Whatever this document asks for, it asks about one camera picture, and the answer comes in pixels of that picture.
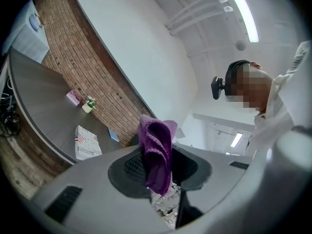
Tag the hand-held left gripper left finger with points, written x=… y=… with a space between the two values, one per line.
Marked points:
x=85 y=191

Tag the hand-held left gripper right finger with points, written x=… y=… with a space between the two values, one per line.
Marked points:
x=219 y=174

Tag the white printed flag book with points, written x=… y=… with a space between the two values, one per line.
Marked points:
x=86 y=145

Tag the purple cloth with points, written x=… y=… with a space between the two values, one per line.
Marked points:
x=156 y=150

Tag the pink book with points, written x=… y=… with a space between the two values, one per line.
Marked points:
x=73 y=97

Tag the white ceiling light panel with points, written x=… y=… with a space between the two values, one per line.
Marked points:
x=236 y=140

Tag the blue notebook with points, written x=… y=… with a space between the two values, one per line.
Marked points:
x=113 y=134

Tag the person's white shirt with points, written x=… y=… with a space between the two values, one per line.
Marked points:
x=287 y=142

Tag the potted white flower plant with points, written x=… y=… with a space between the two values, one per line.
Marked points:
x=87 y=108

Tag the person's head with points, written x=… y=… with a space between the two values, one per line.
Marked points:
x=251 y=89

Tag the round ceiling smoke detector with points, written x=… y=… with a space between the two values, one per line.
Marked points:
x=240 y=45

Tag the white ceiling pipes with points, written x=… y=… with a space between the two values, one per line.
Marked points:
x=195 y=13

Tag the long white ceiling light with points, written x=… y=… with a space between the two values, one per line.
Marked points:
x=246 y=11

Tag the blue round plate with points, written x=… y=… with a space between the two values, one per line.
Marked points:
x=34 y=23

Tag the black head-worn camera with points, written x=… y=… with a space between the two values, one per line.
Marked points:
x=217 y=89

